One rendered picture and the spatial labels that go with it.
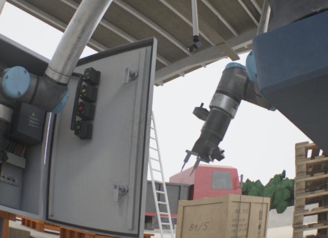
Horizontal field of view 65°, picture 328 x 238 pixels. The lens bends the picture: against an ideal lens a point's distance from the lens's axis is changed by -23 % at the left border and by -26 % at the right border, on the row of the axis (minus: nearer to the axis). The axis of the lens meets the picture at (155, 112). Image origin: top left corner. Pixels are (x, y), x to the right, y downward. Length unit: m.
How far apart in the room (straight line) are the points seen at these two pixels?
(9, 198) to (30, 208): 0.11
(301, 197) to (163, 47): 6.10
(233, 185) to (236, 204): 7.34
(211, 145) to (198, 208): 2.92
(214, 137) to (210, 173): 9.75
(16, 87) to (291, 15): 0.74
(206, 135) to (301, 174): 1.61
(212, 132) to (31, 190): 0.67
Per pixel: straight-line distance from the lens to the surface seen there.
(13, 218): 1.23
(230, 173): 11.06
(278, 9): 0.30
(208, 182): 10.56
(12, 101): 1.00
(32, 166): 1.16
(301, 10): 0.27
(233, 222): 3.68
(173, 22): 7.05
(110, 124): 0.95
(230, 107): 0.95
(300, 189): 2.43
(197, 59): 7.74
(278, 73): 0.25
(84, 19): 0.87
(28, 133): 1.07
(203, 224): 3.75
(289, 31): 0.27
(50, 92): 0.90
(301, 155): 2.49
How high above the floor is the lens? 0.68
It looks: 22 degrees up
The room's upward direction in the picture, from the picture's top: 4 degrees clockwise
